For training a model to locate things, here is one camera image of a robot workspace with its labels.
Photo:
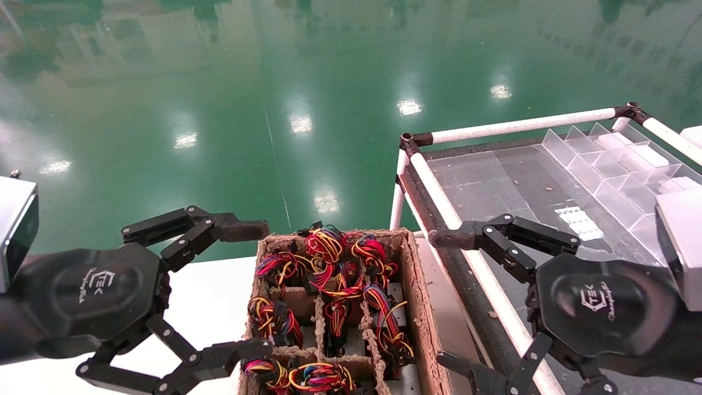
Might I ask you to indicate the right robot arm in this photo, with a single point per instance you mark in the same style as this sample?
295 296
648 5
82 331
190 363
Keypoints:
692 351

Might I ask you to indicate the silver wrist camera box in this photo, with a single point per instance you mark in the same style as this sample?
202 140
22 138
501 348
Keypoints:
13 230
683 247

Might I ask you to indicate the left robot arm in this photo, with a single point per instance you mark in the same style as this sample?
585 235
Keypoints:
10 329

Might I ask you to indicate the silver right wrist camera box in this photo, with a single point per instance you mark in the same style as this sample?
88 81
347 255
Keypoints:
683 247

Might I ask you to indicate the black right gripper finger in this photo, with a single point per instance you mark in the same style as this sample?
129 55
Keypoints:
455 238
474 376

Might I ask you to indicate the white foam pad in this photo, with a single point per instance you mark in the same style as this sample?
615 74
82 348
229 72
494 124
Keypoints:
680 184
611 141
650 155

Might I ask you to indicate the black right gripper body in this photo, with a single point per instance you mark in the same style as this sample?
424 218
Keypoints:
603 307

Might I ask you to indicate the white pipe cart frame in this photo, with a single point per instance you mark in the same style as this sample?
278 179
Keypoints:
521 125

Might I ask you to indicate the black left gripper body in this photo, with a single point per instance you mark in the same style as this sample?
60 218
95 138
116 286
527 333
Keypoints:
93 296

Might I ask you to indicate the brown cardboard divider box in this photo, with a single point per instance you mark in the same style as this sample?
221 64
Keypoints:
419 307

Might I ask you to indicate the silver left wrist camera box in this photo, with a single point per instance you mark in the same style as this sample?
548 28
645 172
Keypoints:
13 230

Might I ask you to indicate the clear acrylic divider tray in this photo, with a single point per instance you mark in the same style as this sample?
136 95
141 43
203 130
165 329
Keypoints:
603 175

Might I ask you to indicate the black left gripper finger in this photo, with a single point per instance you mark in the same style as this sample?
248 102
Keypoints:
230 230
230 354

